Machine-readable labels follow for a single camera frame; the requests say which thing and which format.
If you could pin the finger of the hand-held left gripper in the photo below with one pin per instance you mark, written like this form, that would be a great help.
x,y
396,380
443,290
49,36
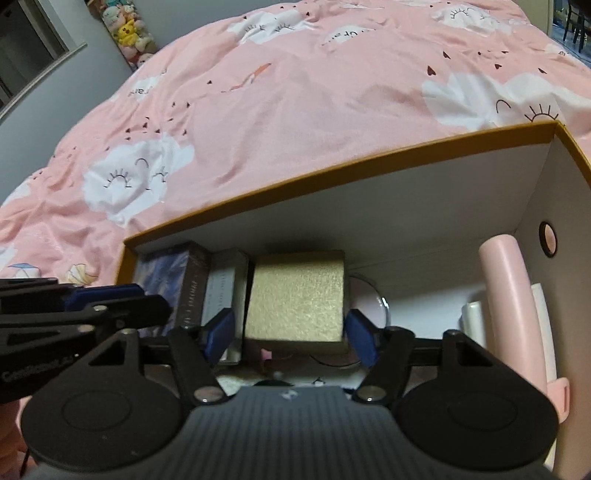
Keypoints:
x,y
106,295
138,309

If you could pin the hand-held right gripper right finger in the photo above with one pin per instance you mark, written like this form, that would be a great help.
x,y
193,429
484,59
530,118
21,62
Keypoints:
x,y
362,339

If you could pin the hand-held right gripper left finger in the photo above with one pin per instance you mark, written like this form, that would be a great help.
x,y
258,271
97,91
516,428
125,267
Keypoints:
x,y
219,334

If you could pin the dark starry printed box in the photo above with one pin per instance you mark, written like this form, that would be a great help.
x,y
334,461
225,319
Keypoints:
x,y
157,272

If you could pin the grey box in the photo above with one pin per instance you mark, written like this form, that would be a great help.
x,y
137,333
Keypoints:
x,y
226,286

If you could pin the gold cube box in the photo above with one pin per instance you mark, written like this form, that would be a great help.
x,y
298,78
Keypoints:
x,y
295,300

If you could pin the orange-edged white box container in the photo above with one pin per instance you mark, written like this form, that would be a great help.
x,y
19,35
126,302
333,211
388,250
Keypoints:
x,y
369,217

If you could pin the pale pink tube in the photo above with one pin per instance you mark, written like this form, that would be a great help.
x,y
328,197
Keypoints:
x,y
508,295

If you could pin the pink printed bed blanket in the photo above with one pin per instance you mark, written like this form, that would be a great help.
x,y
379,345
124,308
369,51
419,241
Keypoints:
x,y
300,115

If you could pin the grey framed window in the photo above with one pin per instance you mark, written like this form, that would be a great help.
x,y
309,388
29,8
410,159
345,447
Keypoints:
x,y
27,46

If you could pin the stack of plush toys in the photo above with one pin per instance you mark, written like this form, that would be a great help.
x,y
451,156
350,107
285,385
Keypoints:
x,y
124,32

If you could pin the dark chair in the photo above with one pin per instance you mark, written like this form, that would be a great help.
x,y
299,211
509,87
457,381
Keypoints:
x,y
570,18

